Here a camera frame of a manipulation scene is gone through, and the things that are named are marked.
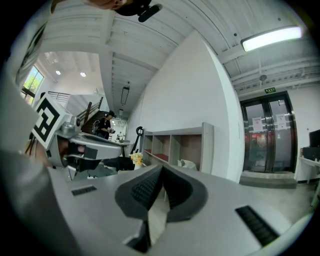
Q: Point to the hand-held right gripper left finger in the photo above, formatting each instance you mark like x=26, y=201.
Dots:
x=100, y=212

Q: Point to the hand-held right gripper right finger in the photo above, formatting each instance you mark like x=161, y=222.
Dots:
x=215, y=225

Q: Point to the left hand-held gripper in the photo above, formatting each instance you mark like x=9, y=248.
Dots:
x=46, y=120

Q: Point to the white pack of tissues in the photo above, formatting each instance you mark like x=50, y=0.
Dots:
x=187, y=164

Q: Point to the grey shelf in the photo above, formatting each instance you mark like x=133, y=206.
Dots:
x=175, y=147

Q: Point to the person's left forearm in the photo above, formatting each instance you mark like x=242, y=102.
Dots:
x=41, y=155

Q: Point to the person's left hand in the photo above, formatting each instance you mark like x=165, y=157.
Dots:
x=62, y=148

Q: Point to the grey round table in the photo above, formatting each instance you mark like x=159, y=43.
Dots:
x=123, y=143

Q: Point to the yellow flower bunch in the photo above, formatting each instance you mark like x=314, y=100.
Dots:
x=137, y=158

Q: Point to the black kick scooter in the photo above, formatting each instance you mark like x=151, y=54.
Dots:
x=137, y=140

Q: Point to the wooden staircase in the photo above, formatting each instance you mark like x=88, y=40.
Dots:
x=92, y=117

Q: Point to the round ceiling spotlight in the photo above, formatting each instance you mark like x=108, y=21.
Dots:
x=83, y=74
x=58, y=72

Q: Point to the person's white printed shirt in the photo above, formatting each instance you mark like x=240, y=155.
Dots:
x=22, y=175

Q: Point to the large window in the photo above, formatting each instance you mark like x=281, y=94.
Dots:
x=31, y=83

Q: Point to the black framed glass double door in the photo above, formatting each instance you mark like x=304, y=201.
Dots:
x=268, y=132

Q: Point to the white paper notice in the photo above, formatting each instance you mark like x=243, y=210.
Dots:
x=257, y=125
x=281, y=121

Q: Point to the white side table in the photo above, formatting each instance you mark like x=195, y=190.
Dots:
x=308, y=166

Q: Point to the black box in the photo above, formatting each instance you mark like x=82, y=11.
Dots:
x=310, y=153

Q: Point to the black monitor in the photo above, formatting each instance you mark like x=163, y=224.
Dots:
x=315, y=138

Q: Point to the green exit sign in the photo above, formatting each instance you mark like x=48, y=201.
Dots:
x=270, y=90

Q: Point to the person's face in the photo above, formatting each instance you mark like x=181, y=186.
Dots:
x=102, y=3

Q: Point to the long ceiling light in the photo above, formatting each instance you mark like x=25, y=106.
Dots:
x=271, y=38

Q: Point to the black hanging frame lamp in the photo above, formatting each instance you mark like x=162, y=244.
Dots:
x=125, y=95

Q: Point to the black head camera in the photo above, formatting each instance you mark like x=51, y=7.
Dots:
x=141, y=8

